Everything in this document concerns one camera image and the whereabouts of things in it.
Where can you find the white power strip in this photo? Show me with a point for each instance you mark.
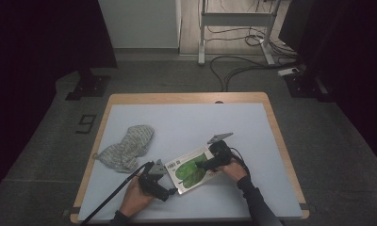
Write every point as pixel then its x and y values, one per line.
pixel 287 72

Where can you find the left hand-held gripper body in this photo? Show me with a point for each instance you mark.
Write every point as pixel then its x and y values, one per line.
pixel 152 183

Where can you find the dark curtain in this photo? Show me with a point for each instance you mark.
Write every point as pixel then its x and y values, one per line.
pixel 36 62
pixel 350 62

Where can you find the white cabinet panel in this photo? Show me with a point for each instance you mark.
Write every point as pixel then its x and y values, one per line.
pixel 139 22

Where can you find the white caterpillar picture book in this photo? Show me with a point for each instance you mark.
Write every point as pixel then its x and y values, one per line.
pixel 189 172

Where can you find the black tape strip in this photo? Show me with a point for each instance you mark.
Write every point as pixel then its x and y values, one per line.
pixel 304 206
pixel 73 211

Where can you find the person's left hand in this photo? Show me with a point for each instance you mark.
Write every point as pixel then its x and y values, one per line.
pixel 136 199

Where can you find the person's right hand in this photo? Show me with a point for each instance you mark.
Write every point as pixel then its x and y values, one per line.
pixel 235 169

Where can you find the black stand base plate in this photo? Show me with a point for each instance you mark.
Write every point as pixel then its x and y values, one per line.
pixel 304 84
pixel 90 86

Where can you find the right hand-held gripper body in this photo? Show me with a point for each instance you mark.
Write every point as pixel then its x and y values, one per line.
pixel 221 155

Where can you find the grey fluffy cloth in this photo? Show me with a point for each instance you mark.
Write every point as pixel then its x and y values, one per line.
pixel 127 150

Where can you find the white metal stand frame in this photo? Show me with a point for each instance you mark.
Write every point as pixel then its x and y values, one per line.
pixel 233 19

